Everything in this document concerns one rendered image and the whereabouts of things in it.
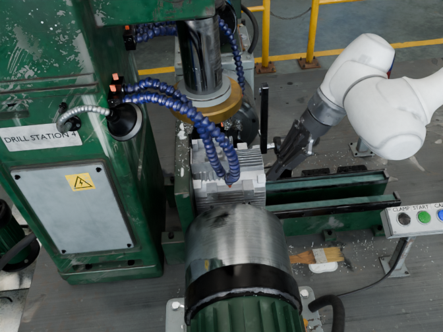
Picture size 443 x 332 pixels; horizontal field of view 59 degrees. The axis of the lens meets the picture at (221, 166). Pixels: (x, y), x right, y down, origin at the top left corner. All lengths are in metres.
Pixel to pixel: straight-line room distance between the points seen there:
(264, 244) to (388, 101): 0.38
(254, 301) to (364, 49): 0.55
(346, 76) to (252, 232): 0.38
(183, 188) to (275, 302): 0.49
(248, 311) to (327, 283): 0.69
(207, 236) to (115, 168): 0.25
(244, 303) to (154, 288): 0.70
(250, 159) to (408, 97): 0.48
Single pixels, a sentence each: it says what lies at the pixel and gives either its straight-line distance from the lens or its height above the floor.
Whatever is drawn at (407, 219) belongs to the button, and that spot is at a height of 1.07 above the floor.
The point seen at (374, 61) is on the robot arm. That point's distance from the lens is 0.87.
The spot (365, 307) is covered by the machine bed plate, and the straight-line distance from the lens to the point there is 1.22.
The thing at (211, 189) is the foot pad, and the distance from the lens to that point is 1.07.
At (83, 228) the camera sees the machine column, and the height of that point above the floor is 1.09.
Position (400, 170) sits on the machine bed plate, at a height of 0.80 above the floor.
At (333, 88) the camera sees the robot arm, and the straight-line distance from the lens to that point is 0.89.
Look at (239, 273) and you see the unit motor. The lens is 0.58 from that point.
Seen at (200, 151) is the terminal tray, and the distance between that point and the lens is 1.12.
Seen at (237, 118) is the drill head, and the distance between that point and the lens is 1.28.
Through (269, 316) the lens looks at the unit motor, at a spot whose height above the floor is 1.35.
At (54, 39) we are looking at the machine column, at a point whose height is 1.58.
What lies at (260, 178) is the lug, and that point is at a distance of 1.07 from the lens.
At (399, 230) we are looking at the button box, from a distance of 1.06.
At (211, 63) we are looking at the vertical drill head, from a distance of 0.88.
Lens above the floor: 1.87
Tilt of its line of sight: 45 degrees down
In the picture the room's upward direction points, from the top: 5 degrees counter-clockwise
